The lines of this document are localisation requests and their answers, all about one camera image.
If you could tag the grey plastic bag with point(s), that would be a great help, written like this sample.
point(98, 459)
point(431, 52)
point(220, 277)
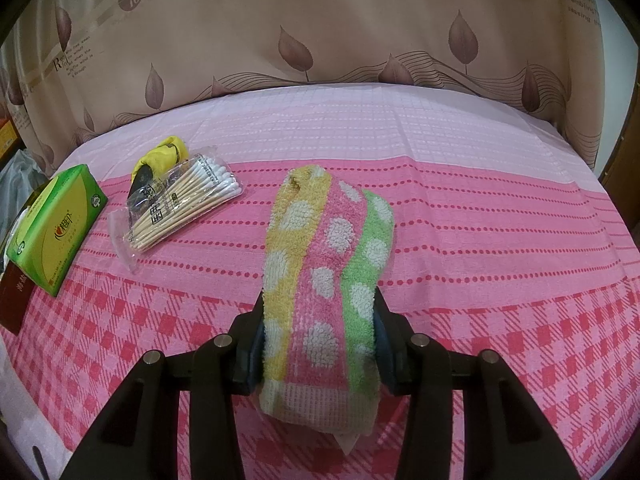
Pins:
point(17, 172)

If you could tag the pink checked blanket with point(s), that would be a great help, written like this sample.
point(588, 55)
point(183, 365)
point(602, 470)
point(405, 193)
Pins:
point(500, 260)

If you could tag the dark red box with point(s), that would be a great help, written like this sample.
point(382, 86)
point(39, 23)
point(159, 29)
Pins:
point(15, 300)

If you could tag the beige leaf print curtain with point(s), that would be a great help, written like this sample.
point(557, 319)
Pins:
point(350, 20)

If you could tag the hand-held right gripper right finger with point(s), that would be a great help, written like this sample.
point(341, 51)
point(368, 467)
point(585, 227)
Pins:
point(381, 347)

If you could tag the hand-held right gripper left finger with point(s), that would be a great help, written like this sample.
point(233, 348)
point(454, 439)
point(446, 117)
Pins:
point(257, 352)

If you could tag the green tissue box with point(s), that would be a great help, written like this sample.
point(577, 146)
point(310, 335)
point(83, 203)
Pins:
point(55, 230)

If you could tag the striped polka dot towel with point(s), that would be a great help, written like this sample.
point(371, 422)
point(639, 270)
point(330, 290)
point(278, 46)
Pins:
point(320, 270)

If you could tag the yellow and black pouch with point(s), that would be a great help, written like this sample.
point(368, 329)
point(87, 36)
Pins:
point(165, 152)

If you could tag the cotton swab packet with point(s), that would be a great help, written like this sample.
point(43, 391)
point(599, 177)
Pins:
point(175, 200)

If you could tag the orange box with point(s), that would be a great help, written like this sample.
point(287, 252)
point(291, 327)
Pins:
point(5, 135)

